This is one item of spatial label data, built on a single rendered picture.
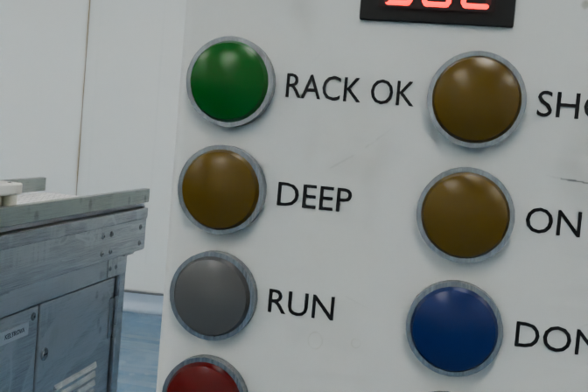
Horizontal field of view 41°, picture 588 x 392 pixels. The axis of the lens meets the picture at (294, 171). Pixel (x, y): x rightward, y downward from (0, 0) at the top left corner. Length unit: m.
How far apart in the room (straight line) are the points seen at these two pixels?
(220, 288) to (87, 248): 1.36
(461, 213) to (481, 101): 0.03
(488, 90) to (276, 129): 0.07
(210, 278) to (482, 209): 0.09
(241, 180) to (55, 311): 1.41
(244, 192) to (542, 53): 0.10
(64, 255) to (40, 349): 0.20
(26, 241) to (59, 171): 2.97
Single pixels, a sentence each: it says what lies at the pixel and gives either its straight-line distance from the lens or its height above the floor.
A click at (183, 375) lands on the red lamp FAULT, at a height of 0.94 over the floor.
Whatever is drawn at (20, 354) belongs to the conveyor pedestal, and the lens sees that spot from 1.57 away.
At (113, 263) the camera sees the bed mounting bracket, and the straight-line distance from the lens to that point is 1.83.
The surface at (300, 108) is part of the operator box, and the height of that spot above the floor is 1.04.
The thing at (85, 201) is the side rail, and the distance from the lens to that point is 1.58.
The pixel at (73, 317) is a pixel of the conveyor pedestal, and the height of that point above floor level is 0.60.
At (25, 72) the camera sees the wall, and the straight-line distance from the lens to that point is 4.45.
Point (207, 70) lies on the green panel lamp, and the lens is 0.26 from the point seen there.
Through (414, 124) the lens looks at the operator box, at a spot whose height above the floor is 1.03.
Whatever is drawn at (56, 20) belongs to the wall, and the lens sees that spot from 4.41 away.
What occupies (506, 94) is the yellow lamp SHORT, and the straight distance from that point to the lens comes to 0.24.
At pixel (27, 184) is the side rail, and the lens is 1.92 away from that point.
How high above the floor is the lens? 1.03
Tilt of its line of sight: 3 degrees down
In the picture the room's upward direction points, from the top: 5 degrees clockwise
